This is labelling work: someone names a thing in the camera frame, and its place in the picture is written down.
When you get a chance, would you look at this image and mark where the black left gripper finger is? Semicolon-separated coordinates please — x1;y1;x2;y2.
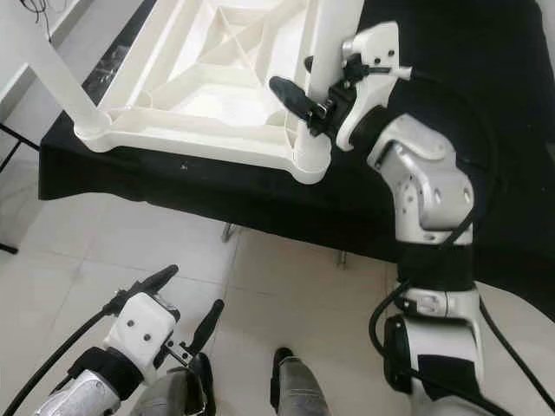
191;299;226;356
126;264;180;300

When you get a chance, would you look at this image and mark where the white plastic table leg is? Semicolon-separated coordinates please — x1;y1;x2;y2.
0;0;114;140
299;0;365;153

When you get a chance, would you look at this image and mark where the silver robot left leg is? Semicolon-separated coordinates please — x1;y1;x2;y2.
134;368;209;416

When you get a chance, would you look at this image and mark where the silver robot leg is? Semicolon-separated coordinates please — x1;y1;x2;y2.
277;357;332;416
134;368;209;416

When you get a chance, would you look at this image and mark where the black robot right foot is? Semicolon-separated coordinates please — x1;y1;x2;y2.
269;347;297;413

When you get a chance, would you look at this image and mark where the black table cloth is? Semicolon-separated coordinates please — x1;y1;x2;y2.
39;0;555;322

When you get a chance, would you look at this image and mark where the silver robot right leg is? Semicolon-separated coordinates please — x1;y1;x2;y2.
277;357;332;416

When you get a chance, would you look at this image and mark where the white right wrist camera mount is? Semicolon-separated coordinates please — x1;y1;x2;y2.
334;22;413;153

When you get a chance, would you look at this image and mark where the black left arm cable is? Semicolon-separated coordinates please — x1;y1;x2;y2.
0;295;131;416

